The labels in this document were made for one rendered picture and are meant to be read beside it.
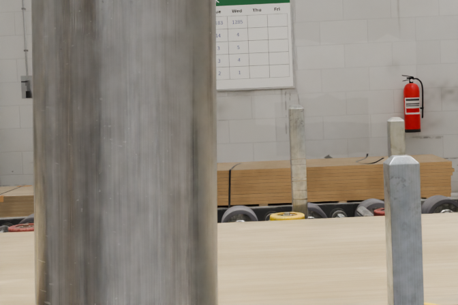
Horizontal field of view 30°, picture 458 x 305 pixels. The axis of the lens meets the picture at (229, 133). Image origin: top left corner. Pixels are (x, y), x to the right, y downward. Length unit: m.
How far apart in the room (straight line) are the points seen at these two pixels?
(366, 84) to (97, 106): 7.79
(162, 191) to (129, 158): 0.03
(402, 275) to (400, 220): 0.06
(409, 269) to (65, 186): 0.59
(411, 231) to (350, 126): 7.25
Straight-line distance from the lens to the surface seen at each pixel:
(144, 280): 0.48
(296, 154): 2.06
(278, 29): 8.18
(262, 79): 8.16
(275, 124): 8.19
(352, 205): 2.63
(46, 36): 0.49
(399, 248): 0.99
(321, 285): 1.31
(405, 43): 8.30
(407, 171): 0.98
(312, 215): 2.47
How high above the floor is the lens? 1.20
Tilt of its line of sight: 3 degrees down
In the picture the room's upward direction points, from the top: 2 degrees counter-clockwise
